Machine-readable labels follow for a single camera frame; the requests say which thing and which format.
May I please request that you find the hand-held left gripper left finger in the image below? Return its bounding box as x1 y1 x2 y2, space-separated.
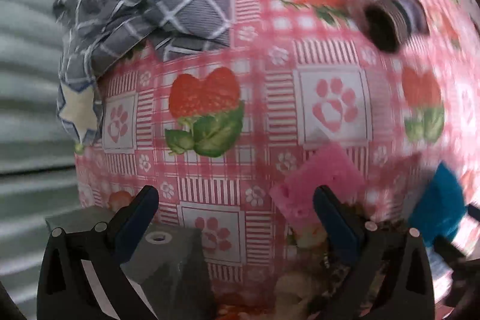
36 185 160 320

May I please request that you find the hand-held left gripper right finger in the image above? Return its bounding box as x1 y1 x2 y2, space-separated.
313 185 436 320

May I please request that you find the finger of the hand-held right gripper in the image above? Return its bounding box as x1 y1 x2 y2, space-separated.
431 204 480 309

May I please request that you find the blue fuzzy cloth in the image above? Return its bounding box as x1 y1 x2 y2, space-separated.
408 162 466 246

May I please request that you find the pink sponge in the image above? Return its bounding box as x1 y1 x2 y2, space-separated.
269 144 366 227

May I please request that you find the beige soft toy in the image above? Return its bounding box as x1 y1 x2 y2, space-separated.
274 269 321 320

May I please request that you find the grey box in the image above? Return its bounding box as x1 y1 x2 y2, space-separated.
45 207 218 320

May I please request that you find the pink strawberry print tablecloth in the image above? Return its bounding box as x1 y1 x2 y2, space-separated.
75 0 480 320

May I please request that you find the striped knit sock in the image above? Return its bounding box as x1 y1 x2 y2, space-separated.
347 0 430 54

